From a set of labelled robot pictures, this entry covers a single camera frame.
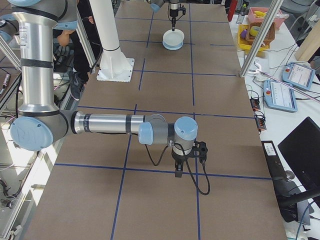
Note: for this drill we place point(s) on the white round plate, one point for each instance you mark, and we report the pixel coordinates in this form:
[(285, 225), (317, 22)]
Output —
[(173, 37)]

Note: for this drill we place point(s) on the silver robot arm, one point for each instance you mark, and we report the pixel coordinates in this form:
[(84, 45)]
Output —
[(37, 62), (155, 7)]

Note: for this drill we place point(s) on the red cylinder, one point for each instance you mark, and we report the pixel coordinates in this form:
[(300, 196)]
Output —
[(232, 10)]

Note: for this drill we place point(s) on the clear bottle black cap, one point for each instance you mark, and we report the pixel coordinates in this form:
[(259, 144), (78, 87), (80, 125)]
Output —
[(242, 15)]

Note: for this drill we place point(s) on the yellow plastic bin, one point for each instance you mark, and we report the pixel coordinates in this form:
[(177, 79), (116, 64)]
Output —
[(241, 42)]

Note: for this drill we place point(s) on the pink plastic basket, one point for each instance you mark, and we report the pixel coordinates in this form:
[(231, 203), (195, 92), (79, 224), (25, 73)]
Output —
[(252, 18)]

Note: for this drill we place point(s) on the yellow tape roll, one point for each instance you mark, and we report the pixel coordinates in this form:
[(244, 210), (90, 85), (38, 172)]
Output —
[(254, 31)]

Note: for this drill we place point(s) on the person in black clothes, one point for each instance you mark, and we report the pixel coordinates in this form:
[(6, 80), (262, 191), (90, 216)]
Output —
[(82, 50)]

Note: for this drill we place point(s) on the black box white label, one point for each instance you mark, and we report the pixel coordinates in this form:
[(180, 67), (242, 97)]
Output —
[(273, 160)]

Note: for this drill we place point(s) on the brown wicker basket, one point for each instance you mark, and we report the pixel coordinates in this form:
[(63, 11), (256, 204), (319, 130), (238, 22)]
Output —
[(268, 35)]

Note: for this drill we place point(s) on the dark grey sneaker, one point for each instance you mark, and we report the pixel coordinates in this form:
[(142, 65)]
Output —
[(76, 85)]

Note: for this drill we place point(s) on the blue grey teach pendant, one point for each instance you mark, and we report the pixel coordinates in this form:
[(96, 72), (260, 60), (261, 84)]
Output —
[(281, 96), (298, 76)]

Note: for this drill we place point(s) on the black flat monitor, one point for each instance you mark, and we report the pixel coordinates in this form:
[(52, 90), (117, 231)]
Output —
[(302, 152)]

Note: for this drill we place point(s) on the grey office chair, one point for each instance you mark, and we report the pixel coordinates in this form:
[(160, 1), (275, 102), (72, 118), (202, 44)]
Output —
[(297, 10)]

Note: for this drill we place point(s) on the thin metal rod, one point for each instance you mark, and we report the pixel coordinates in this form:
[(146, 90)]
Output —
[(287, 85)]

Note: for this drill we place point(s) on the light wooden plank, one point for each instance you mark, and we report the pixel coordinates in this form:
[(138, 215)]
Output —
[(308, 40)]

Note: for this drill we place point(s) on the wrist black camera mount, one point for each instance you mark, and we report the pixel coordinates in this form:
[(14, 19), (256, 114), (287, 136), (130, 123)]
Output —
[(202, 150), (182, 10)]

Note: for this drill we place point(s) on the white pedestal column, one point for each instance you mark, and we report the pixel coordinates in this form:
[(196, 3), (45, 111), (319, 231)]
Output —
[(110, 37)]

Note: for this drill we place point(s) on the aluminium extrusion post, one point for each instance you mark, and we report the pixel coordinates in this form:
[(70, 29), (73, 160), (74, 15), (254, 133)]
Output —
[(260, 35)]

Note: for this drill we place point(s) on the aluminium frame bar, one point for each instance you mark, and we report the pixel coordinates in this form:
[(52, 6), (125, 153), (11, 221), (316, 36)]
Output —
[(86, 45)]

